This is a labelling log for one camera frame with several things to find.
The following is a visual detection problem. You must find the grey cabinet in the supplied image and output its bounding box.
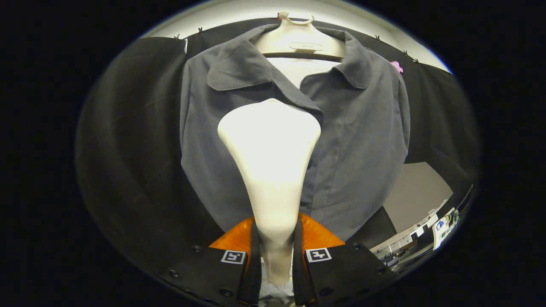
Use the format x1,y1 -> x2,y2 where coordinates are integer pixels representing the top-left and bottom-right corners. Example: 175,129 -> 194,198
369,162 -> 453,256

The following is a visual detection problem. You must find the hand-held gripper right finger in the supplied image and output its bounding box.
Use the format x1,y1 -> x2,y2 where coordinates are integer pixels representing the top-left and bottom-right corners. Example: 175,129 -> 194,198
292,213 -> 397,307

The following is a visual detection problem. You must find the cream clothes hanger form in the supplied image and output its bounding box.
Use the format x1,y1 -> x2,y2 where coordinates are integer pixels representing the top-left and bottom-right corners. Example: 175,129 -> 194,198
255,12 -> 345,88

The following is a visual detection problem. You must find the white side desk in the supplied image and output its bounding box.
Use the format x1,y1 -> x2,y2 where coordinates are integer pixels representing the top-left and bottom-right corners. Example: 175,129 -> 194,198
432,208 -> 460,251

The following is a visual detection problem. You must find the grey polo shirt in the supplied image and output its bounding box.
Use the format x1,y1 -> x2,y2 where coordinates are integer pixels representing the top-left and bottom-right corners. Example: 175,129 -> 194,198
179,23 -> 411,243

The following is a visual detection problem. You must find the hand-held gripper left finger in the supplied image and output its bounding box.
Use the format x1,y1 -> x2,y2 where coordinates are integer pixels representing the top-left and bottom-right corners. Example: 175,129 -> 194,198
159,217 -> 261,307

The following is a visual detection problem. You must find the white garment steamer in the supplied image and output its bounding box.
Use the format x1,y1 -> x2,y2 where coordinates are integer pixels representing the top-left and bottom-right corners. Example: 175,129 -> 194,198
218,98 -> 321,287

